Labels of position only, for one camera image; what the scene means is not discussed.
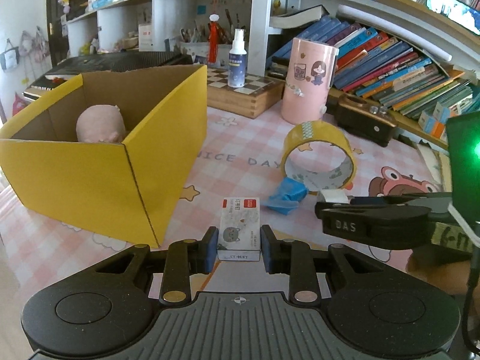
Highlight pink cylindrical pen holder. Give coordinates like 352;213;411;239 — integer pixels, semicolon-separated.
281;37;339;125

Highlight pink cartoon desk mat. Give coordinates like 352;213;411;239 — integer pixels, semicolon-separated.
1;107;441;306

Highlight smartphone on shelf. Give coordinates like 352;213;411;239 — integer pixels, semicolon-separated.
426;0;480;36

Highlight yellow tape roll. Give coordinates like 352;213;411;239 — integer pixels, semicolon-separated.
280;120;356;194

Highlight white pen holder tub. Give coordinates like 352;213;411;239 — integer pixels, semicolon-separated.
180;41;231;68

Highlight white spray bottle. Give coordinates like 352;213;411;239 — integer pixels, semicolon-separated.
228;28;247;89

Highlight white charger cube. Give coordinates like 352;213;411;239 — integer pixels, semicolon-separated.
317;189;350;204

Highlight black electronic keyboard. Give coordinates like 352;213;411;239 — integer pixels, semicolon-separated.
23;51;193;101

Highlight small card box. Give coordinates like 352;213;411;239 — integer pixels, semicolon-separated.
217;197;260;262

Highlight pink plush toy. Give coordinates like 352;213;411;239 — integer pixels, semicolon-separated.
76;105;126;143

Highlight yellow cardboard box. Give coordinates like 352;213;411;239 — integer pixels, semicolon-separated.
1;65;208;246

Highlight wooden chess box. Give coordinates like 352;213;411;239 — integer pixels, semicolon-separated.
207;67;284;119

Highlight dark brown wooden box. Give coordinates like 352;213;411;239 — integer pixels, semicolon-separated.
326;94;397;147

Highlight blue wrapper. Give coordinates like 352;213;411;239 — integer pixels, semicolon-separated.
260;177;308;215

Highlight white bookshelf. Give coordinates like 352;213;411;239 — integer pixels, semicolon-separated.
67;0;479;143

